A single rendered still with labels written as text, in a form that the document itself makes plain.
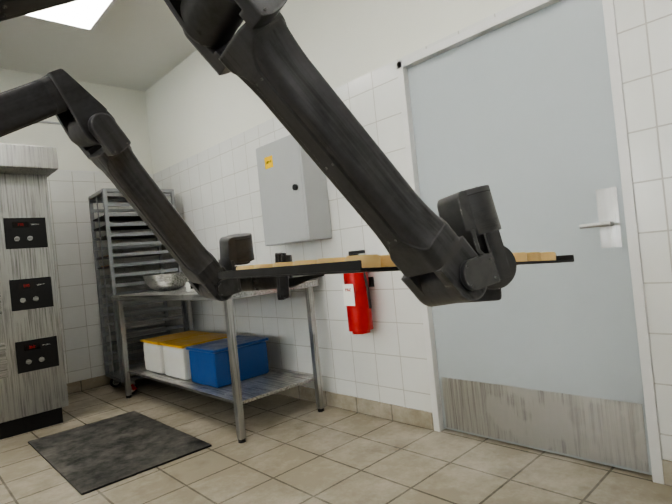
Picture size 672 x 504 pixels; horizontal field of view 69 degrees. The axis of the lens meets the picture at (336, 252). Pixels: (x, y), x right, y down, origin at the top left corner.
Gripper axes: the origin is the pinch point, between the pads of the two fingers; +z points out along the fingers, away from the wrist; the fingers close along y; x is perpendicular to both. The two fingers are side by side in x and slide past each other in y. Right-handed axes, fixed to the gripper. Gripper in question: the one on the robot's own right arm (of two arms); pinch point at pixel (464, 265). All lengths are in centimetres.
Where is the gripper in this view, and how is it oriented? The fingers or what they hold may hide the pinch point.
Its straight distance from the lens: 80.8
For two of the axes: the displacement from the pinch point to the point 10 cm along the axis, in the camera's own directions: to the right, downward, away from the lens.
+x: -9.9, 0.8, 0.9
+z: 0.9, 0.2, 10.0
